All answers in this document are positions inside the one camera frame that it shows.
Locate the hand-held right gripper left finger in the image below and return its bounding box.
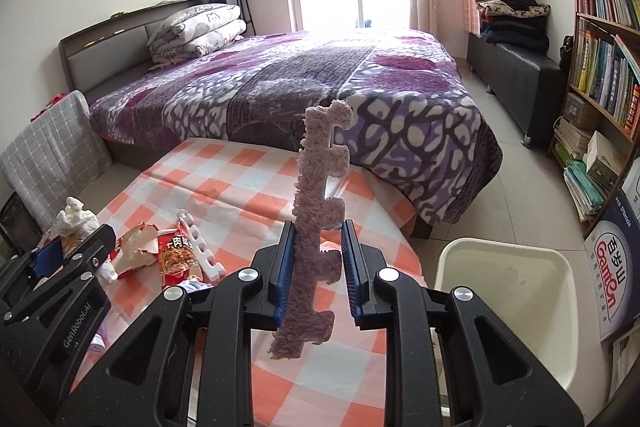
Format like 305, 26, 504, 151
54, 221, 301, 427

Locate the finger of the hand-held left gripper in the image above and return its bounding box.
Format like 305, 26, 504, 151
0, 224, 116, 293
2, 256, 111, 327

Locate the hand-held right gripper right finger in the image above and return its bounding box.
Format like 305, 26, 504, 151
340, 219, 586, 427

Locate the pink foam piece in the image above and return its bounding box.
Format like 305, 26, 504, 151
270, 99, 352, 362

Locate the white plastic bin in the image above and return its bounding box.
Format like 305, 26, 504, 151
434, 237, 577, 393

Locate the black shoulder bag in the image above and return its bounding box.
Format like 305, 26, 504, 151
559, 35, 576, 75

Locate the crumpled white tissue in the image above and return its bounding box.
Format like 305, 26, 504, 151
52, 197, 101, 238

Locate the white foam piece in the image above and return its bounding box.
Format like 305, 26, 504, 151
177, 209, 227, 280

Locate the red snack packet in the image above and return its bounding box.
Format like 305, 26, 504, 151
157, 217, 203, 290

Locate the grey checkered cushion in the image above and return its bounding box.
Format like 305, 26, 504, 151
0, 90, 113, 228

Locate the orange checkered tablecloth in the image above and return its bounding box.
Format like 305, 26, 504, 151
37, 137, 426, 427

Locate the red cloth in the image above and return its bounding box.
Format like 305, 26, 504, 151
32, 93, 68, 120

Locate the bed with purple blanket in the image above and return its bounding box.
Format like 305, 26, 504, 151
89, 28, 503, 225

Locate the dark wooden bed headboard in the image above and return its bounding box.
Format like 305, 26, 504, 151
58, 0, 206, 95

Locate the folded white patterned quilt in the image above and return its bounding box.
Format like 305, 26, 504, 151
147, 3, 247, 64

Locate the black bench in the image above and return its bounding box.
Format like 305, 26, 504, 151
467, 32, 563, 148

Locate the printed cardboard carton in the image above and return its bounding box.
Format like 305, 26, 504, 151
584, 167, 640, 343

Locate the white cardboard box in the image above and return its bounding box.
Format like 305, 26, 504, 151
585, 131, 628, 192

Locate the wooden bookshelf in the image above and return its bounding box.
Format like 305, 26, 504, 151
545, 0, 640, 238

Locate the stack of folded clothes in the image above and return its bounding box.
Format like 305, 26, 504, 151
477, 0, 551, 54

